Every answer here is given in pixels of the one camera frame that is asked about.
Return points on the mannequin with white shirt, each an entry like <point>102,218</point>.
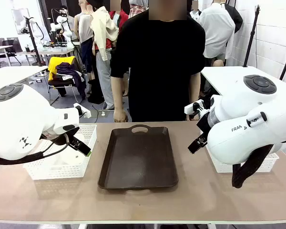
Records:
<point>217,31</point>

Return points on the black tripod stand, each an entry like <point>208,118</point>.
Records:
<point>252,35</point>
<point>33,40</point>

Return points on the person in black t-shirt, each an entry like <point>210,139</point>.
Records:
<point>157,66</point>

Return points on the person's right hand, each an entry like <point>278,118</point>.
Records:
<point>120,116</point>

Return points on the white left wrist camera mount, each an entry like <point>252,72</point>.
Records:
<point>86,114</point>

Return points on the white perforated basket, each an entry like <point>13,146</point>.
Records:
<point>62,172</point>
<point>264,164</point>

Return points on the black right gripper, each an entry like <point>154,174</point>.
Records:
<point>204,125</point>

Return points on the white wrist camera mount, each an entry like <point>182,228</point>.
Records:
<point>86,114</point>
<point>190,108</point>

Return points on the dark purple clothes pile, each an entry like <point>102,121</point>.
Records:
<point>70,71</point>

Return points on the person's left forearm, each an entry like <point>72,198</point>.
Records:
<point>195,88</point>

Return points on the plaid shirt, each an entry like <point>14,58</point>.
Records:
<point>137,10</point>

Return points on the black hanging bag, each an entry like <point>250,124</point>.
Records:
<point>236,16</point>

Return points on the person in white polo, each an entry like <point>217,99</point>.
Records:
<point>195,13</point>

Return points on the metal frame chair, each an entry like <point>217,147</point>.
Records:
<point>62,89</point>

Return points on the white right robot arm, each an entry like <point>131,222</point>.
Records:
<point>240,107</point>

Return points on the yellow cloth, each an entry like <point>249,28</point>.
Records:
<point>53,65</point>

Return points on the mannequin with white tank top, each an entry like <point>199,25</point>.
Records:
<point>85,31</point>

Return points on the black office chair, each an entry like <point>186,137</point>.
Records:
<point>7,51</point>

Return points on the person's right forearm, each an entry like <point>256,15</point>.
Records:
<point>118,95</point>

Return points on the person's left hand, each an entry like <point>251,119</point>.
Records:
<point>193,117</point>

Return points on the dark brown plastic tray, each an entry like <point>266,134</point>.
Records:
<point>138,157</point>

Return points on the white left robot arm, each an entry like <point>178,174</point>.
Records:
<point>26,119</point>

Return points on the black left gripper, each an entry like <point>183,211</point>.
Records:
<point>65,137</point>

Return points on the white wall board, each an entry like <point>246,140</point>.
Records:
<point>20,20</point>

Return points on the person in red top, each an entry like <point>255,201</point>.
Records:
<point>121,19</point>

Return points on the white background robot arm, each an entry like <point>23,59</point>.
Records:
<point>29,25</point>
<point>62,26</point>

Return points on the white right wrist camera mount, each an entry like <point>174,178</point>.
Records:
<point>190,108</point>

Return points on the grey background work table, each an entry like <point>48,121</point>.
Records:
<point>50,50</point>

